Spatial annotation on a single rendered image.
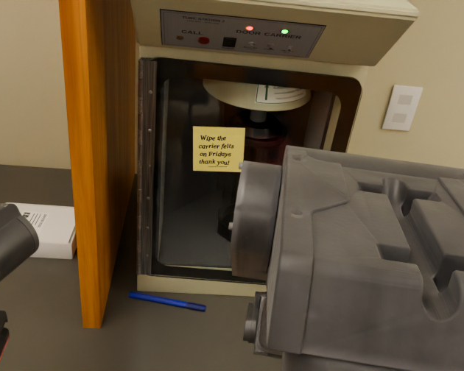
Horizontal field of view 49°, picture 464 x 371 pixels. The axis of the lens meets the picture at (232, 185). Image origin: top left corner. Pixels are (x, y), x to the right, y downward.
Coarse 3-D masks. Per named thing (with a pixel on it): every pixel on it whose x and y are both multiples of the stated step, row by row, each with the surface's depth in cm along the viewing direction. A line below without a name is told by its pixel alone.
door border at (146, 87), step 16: (144, 64) 69; (144, 80) 71; (144, 96) 72; (144, 112) 73; (144, 128) 75; (144, 144) 76; (144, 160) 78; (144, 176) 79; (144, 192) 81; (144, 208) 83; (144, 224) 84; (144, 240) 86; (144, 256) 88; (144, 272) 90
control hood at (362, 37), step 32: (160, 0) 56; (192, 0) 56; (224, 0) 55; (256, 0) 55; (288, 0) 55; (320, 0) 56; (352, 0) 57; (384, 0) 59; (160, 32) 63; (352, 32) 61; (384, 32) 60; (352, 64) 70
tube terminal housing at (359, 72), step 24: (144, 48) 69; (168, 48) 70; (312, 72) 72; (336, 72) 72; (360, 72) 73; (144, 288) 94; (168, 288) 94; (192, 288) 95; (216, 288) 95; (240, 288) 95; (264, 288) 95
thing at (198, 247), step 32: (160, 64) 69; (192, 64) 70; (224, 64) 70; (160, 96) 72; (192, 96) 72; (224, 96) 72; (256, 96) 72; (288, 96) 72; (320, 96) 72; (352, 96) 72; (160, 128) 75; (192, 128) 75; (256, 128) 75; (288, 128) 75; (320, 128) 75; (352, 128) 75; (160, 160) 78; (192, 160) 78; (256, 160) 78; (160, 192) 81; (192, 192) 81; (224, 192) 81; (160, 224) 84; (192, 224) 84; (224, 224) 85; (160, 256) 88; (192, 256) 88; (224, 256) 88
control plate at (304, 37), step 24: (168, 24) 61; (192, 24) 60; (216, 24) 60; (240, 24) 60; (264, 24) 60; (288, 24) 59; (312, 24) 59; (216, 48) 66; (240, 48) 66; (264, 48) 65; (312, 48) 65
